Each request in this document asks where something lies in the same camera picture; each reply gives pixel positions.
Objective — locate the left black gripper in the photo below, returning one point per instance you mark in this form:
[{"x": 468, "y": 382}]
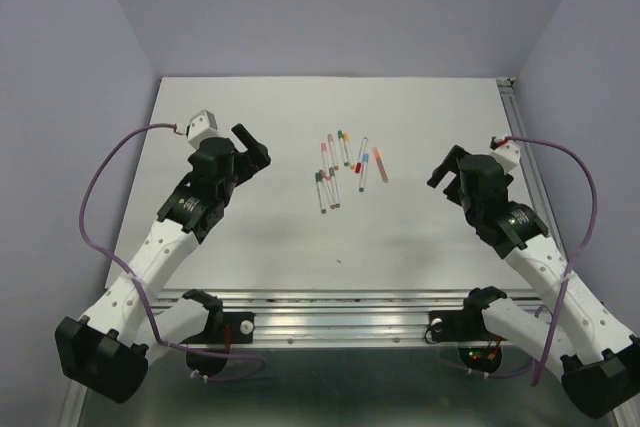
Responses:
[{"x": 251, "y": 160}]

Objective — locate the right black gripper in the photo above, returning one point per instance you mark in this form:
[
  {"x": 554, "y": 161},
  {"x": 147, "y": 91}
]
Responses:
[{"x": 451, "y": 162}]

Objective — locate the orange highlighter pen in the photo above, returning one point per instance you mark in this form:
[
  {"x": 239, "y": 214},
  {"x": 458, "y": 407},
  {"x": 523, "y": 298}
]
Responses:
[{"x": 380, "y": 165}]

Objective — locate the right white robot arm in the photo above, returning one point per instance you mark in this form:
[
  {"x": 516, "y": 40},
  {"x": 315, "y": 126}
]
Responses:
[{"x": 593, "y": 355}]

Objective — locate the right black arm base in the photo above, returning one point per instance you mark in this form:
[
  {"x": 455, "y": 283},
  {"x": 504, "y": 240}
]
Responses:
[{"x": 467, "y": 325}]

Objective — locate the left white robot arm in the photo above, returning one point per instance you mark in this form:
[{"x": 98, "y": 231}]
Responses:
[{"x": 110, "y": 348}]

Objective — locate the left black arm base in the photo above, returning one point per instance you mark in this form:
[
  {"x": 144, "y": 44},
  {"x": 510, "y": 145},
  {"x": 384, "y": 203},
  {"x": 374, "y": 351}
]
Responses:
[{"x": 208, "y": 332}]

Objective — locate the pink cap marker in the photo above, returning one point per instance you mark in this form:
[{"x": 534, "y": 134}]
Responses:
[{"x": 325, "y": 159}]

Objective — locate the brown cap marker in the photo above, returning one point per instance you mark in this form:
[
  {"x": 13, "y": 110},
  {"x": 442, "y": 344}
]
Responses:
[{"x": 327, "y": 189}]

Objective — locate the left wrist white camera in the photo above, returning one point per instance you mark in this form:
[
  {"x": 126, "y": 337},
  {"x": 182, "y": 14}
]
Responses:
[{"x": 202, "y": 126}]

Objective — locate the aluminium right side rail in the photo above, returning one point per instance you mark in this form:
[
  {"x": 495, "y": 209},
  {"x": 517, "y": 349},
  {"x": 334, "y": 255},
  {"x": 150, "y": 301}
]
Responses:
[{"x": 530, "y": 171}]

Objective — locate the aluminium rail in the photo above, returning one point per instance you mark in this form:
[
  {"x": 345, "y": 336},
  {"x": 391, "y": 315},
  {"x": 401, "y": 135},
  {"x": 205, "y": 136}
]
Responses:
[
  {"x": 530, "y": 171},
  {"x": 335, "y": 359}
]

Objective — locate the aluminium front rail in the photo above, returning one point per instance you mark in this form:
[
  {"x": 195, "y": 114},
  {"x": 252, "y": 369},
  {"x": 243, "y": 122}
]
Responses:
[{"x": 335, "y": 359}]

